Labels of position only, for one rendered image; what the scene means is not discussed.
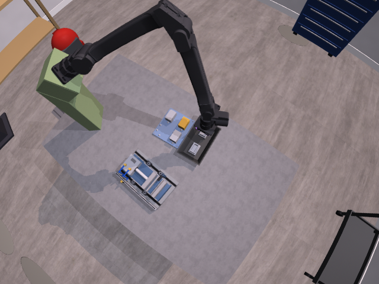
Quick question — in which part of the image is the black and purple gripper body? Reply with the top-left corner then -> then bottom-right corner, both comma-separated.
194,116 -> 217,135

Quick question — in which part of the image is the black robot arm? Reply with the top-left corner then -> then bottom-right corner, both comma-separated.
51,0 -> 229,128

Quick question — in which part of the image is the orange block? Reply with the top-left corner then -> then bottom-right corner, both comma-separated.
178,117 -> 190,130

